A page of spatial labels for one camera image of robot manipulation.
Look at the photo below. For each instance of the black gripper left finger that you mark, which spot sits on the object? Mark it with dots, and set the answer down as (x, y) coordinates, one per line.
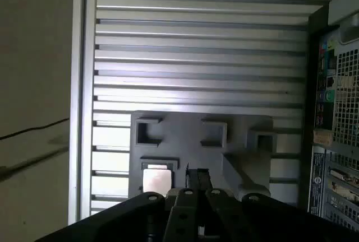
(179, 214)

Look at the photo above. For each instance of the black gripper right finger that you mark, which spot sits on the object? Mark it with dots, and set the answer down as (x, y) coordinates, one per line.
(224, 214)

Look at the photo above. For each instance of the silver CPU with green edge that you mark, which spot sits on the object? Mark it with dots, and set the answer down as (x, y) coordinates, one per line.
(155, 179)

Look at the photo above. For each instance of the grey plastic parts rack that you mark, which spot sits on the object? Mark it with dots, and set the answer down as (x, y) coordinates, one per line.
(185, 141)

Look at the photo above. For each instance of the white printed case label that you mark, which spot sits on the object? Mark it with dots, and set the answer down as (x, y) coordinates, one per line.
(317, 180)

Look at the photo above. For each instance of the orange case sticker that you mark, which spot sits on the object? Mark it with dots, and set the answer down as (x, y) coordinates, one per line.
(322, 137)

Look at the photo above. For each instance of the grey metal rod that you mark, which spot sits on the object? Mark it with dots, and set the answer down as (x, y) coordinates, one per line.
(28, 162)

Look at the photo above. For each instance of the aluminium table frame rail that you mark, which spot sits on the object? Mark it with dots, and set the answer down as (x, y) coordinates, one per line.
(84, 85)

